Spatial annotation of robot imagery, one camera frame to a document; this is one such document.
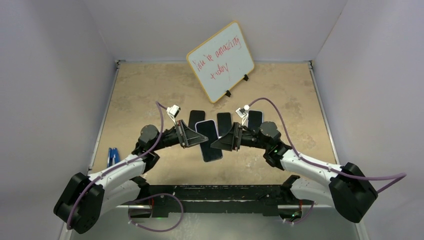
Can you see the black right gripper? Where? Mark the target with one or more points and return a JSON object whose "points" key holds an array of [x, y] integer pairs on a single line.
{"points": [[226, 142]]}

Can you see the whiteboard with red writing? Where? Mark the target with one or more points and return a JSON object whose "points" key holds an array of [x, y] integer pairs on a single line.
{"points": [[222, 61]]}

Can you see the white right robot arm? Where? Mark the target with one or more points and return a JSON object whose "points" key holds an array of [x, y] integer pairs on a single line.
{"points": [[342, 187]]}

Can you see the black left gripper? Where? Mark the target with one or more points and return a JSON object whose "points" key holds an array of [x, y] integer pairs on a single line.
{"points": [[191, 137]]}

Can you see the black phone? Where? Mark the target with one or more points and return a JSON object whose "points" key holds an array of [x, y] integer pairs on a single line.
{"points": [[224, 123]]}

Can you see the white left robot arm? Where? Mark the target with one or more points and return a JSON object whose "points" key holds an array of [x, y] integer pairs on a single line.
{"points": [[87, 197]]}

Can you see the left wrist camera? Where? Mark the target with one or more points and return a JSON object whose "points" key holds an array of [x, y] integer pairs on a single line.
{"points": [[173, 112]]}

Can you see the blue black hand tool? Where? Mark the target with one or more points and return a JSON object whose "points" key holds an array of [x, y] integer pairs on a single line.
{"points": [[113, 157]]}

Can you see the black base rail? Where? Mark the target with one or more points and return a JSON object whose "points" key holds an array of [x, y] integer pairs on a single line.
{"points": [[268, 200]]}

